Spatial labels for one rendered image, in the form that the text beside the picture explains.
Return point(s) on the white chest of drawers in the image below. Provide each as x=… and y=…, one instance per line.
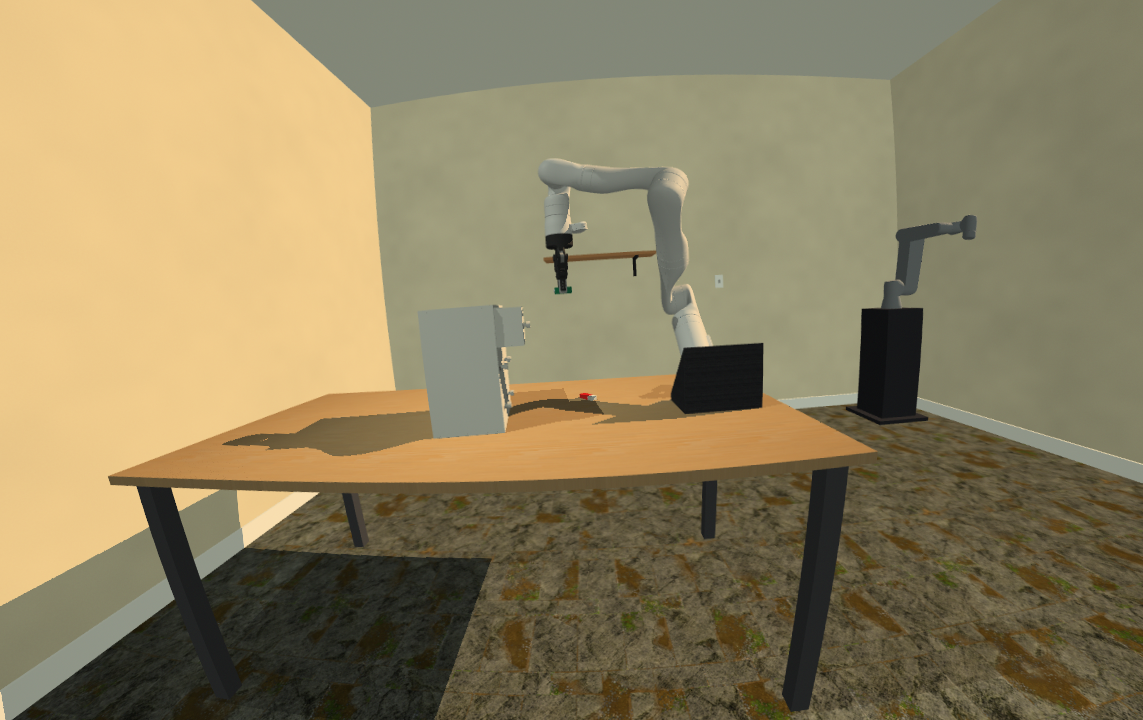
x=461, y=371

